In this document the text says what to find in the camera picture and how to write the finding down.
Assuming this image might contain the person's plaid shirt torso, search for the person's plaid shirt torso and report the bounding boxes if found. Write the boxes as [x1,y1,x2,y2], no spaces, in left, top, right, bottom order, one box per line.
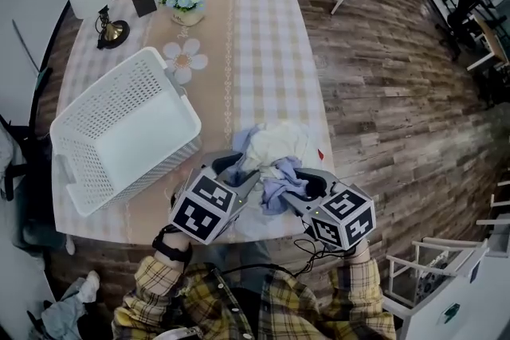
[111,250,398,340]

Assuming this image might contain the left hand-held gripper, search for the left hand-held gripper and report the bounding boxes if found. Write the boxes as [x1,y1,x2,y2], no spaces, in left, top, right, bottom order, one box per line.
[167,150,263,245]

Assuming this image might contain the cream clothes garment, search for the cream clothes garment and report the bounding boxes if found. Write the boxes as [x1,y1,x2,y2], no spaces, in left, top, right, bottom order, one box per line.
[246,121,324,176]

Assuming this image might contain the white wooden armchair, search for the white wooden armchair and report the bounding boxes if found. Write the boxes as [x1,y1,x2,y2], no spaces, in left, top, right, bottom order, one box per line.
[382,236,490,331]

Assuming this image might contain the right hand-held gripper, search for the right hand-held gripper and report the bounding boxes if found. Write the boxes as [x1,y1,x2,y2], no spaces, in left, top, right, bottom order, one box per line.
[283,168,377,252]

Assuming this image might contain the white plastic laundry basket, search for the white plastic laundry basket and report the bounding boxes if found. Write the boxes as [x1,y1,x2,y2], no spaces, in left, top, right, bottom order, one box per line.
[49,46,203,218]

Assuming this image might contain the green floor mop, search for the green floor mop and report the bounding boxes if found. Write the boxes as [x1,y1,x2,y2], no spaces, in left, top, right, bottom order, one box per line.
[11,18,55,92]

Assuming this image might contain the person's right forearm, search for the person's right forearm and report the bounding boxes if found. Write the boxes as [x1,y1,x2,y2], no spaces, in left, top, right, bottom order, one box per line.
[334,240,383,299]

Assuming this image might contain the black wristband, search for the black wristband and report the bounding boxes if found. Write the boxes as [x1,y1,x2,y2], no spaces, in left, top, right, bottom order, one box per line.
[151,225,192,262]

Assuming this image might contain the lavender clothes garment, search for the lavender clothes garment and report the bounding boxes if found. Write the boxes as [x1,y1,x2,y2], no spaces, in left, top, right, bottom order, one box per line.
[232,127,306,216]

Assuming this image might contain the person's legs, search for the person's legs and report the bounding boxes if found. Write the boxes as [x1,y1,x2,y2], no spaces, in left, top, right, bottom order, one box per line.
[206,240,280,283]

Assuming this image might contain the blue flower pot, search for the blue flower pot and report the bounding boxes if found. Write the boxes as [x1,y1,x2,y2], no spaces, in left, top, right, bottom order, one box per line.
[153,0,206,28]

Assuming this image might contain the white body-worn device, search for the white body-worn device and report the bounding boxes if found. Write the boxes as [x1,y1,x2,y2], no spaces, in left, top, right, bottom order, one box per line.
[153,326,204,340]

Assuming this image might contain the person's left forearm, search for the person's left forearm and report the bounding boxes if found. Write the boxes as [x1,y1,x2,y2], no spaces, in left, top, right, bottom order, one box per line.
[133,229,196,291]

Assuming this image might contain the black office chair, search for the black office chair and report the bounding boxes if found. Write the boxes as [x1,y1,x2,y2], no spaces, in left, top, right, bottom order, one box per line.
[0,113,67,248]

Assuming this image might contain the beige checkered tablecloth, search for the beige checkered tablecloth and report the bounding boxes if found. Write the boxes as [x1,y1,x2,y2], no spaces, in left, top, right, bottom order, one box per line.
[51,0,335,246]

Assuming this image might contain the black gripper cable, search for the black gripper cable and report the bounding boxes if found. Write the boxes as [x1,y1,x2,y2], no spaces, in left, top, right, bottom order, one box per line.
[293,236,343,276]

